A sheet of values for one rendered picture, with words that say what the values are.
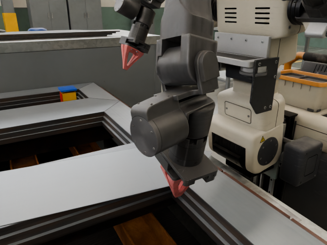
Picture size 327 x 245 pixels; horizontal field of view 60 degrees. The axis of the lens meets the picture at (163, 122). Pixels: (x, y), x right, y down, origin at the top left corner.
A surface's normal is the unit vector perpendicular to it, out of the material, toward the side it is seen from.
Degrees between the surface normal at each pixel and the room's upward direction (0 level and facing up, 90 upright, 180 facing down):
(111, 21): 90
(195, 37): 79
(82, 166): 0
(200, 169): 14
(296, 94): 92
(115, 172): 0
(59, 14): 90
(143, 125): 94
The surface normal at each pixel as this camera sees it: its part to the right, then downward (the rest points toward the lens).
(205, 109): 0.11, -0.82
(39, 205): 0.00, -0.93
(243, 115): -0.83, 0.33
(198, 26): 0.61, 0.08
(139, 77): 0.49, 0.32
